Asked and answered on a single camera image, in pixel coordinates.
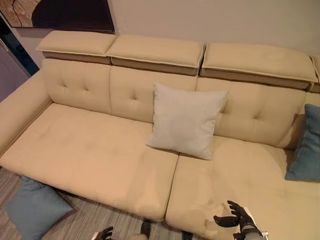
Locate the dark glossy cabinet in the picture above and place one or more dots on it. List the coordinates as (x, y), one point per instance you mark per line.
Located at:
(15, 42)

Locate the light grey square cushion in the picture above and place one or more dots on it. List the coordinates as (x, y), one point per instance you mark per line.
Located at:
(185, 122)

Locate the cream leather sofa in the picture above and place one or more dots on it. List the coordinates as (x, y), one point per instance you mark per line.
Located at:
(100, 140)

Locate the dark framed wall picture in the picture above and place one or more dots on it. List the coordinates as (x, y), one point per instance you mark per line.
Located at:
(62, 15)

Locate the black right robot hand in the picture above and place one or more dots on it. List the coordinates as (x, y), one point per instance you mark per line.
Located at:
(236, 216)

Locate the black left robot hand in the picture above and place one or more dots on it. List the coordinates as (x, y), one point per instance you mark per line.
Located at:
(105, 233)

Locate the teal blue cushion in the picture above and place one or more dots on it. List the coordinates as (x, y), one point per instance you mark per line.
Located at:
(306, 150)
(35, 207)

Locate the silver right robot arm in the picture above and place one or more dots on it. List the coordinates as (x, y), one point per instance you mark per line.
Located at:
(251, 233)

